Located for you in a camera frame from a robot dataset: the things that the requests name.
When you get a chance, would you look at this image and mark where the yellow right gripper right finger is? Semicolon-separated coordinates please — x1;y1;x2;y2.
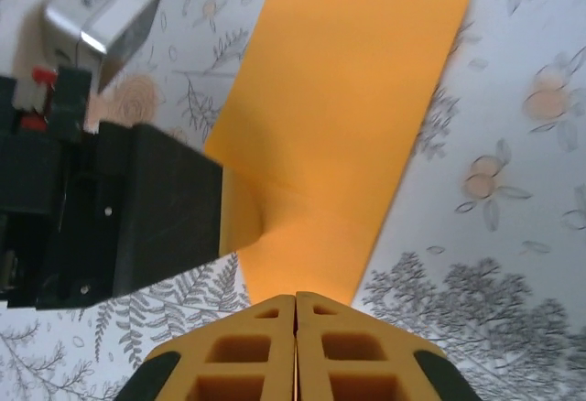
296;290;468;401

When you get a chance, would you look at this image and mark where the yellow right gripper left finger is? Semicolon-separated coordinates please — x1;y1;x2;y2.
121;294;297;401

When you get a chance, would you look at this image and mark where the orange paper sheet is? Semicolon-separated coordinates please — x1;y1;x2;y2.
202;0;473;307

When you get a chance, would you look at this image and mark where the floral print table mat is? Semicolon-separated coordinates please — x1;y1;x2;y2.
0;0;586;401

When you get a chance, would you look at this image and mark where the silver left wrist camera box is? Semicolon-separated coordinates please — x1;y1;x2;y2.
42;0;165;96

